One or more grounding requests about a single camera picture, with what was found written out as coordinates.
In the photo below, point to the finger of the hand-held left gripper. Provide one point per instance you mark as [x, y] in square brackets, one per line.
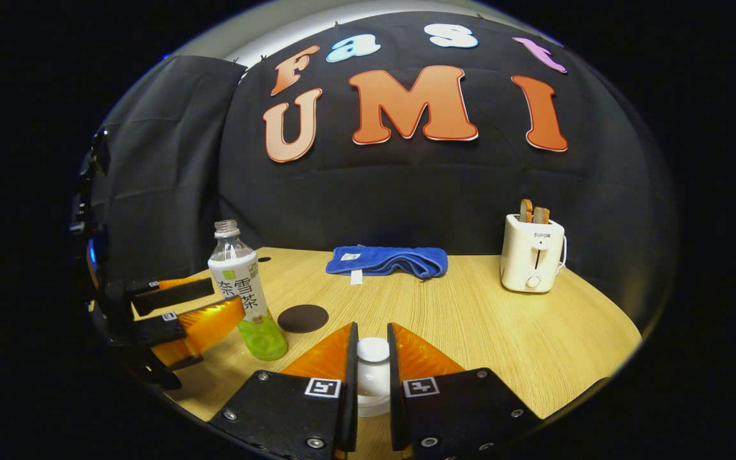
[173, 296]
[208, 322]

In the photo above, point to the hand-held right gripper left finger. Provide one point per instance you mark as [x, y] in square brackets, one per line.
[351, 396]

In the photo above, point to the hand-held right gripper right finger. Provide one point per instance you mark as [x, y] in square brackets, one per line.
[395, 402]

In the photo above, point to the clear water bottle white label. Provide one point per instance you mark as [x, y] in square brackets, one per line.
[240, 287]

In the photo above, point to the dark round coaster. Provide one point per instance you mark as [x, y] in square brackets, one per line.
[303, 318]

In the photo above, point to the blue towel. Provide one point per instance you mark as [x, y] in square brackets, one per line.
[387, 260]

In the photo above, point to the white toaster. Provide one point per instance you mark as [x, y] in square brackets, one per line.
[531, 262]

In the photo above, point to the black backdrop cloth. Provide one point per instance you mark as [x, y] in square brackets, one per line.
[406, 191]

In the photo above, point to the brown toast slice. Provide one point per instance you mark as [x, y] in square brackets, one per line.
[526, 211]
[540, 215]

